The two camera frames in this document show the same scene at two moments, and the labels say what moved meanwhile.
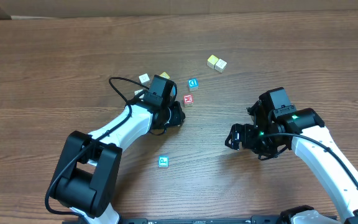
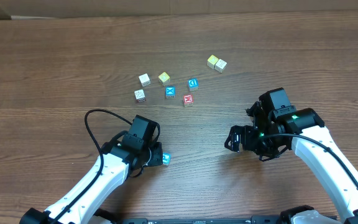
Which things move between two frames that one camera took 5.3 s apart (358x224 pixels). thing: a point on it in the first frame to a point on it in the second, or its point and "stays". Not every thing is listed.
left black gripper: [176, 115] to [157, 154]
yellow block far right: [211, 61] stays
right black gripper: [239, 137] stays
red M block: [188, 101] stays
